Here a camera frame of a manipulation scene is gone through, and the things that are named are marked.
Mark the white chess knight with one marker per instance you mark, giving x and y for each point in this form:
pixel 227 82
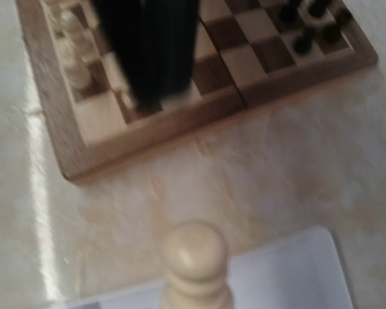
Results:
pixel 76 72

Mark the white plastic tray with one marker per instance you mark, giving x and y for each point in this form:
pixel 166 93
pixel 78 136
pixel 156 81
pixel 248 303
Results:
pixel 302 270

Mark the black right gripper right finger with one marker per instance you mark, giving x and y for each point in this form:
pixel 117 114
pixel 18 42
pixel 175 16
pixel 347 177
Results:
pixel 171 38

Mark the white chess bishop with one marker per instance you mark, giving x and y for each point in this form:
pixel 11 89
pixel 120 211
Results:
pixel 65 21

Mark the wooden chess board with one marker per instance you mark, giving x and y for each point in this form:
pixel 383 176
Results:
pixel 244 59

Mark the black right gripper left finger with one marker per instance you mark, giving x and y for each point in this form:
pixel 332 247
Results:
pixel 123 24

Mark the black chess pieces group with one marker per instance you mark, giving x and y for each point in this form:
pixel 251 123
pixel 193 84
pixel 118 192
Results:
pixel 328 36

